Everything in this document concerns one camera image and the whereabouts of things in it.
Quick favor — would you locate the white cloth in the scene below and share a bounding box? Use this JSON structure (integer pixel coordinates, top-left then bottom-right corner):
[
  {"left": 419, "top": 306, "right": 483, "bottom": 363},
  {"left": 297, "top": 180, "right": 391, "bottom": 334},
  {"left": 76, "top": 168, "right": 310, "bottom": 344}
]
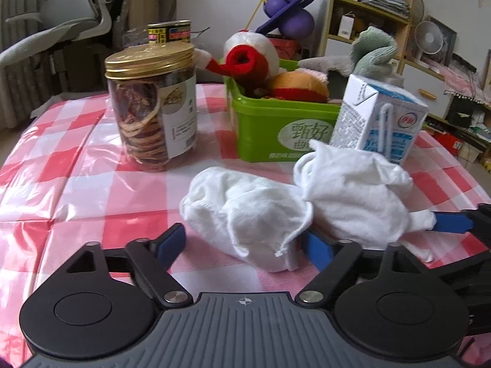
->
[
  {"left": 180, "top": 166, "right": 314, "bottom": 273},
  {"left": 293, "top": 140, "right": 437, "bottom": 250}
]

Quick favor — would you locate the burger plush toy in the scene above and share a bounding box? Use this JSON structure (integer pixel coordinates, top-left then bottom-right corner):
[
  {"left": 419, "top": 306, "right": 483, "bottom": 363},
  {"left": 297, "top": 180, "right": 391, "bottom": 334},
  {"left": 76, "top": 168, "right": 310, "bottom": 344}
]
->
[{"left": 268, "top": 69, "right": 331, "bottom": 103}]

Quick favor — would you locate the pink plush toy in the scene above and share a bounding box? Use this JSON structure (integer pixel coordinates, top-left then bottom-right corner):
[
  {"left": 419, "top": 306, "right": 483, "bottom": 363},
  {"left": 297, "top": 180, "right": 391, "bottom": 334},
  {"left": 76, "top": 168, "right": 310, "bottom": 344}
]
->
[{"left": 296, "top": 67, "right": 329, "bottom": 85}]

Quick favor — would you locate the pink checkered tablecloth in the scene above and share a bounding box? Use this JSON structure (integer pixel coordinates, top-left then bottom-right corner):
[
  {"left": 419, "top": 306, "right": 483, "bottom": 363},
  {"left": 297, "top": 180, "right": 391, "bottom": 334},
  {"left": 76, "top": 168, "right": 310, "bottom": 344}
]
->
[{"left": 1, "top": 84, "right": 490, "bottom": 367}]

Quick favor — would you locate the milk carton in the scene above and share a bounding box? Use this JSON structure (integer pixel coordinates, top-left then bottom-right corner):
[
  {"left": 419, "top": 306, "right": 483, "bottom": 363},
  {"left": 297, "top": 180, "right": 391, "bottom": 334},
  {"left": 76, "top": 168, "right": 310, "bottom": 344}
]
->
[{"left": 330, "top": 74, "right": 429, "bottom": 165}]

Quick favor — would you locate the green plastic bin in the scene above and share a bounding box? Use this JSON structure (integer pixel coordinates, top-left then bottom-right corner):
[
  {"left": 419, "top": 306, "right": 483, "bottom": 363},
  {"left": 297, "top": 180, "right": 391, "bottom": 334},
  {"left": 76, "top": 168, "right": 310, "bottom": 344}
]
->
[{"left": 224, "top": 77, "right": 340, "bottom": 163}]

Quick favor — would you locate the low drawer cabinet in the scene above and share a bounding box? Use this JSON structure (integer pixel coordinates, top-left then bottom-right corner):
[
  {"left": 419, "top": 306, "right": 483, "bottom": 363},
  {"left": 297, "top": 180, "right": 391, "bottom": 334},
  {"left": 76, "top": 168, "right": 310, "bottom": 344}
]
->
[{"left": 401, "top": 59, "right": 452, "bottom": 119}]

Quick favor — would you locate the gold lid snack jar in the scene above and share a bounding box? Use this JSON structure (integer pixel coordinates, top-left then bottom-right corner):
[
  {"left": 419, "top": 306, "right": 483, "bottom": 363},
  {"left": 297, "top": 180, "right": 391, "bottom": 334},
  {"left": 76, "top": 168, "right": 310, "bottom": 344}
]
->
[{"left": 105, "top": 42, "right": 197, "bottom": 172}]

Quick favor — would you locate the grey green plush toy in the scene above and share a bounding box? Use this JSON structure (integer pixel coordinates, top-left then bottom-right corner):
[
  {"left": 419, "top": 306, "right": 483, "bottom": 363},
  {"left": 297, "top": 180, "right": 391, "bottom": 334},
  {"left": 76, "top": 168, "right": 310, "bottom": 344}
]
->
[{"left": 298, "top": 27, "right": 404, "bottom": 87}]

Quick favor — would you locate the small white desk fan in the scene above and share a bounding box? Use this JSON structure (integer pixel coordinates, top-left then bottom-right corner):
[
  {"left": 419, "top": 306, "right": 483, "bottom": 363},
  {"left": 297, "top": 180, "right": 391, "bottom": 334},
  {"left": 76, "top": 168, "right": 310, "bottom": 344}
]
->
[{"left": 414, "top": 21, "right": 443, "bottom": 61}]

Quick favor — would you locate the red white plush toy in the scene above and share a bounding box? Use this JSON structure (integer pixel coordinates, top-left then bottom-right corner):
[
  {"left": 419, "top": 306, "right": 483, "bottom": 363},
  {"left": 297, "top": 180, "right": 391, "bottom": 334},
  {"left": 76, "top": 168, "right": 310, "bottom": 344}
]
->
[{"left": 194, "top": 32, "right": 280, "bottom": 89}]

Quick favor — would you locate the red chips barrel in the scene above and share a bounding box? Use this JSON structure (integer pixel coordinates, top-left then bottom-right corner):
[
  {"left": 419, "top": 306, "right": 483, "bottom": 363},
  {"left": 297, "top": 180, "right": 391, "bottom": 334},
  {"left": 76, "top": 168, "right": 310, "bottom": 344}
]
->
[{"left": 267, "top": 34, "right": 302, "bottom": 61}]

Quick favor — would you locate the drink can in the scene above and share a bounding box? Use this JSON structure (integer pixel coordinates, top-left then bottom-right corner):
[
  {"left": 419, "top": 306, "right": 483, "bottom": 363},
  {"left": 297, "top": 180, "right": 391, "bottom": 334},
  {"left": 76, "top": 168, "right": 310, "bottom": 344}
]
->
[{"left": 147, "top": 20, "right": 191, "bottom": 44}]

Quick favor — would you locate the wooden shelf cabinet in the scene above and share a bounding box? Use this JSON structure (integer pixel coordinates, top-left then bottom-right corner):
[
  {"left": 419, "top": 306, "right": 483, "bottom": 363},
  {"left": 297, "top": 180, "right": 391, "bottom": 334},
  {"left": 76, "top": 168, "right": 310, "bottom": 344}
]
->
[{"left": 315, "top": 0, "right": 411, "bottom": 74}]

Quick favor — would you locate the purple bounce ball toy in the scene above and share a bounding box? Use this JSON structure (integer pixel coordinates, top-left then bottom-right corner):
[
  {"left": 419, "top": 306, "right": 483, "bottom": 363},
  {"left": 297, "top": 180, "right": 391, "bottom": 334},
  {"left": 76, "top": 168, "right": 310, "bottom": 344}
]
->
[{"left": 256, "top": 0, "right": 315, "bottom": 41}]

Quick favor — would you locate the grey office chair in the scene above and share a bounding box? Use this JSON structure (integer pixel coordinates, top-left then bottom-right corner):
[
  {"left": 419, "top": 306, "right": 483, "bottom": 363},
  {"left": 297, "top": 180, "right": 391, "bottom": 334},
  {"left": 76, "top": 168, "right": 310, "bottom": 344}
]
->
[{"left": 0, "top": 0, "right": 114, "bottom": 97}]

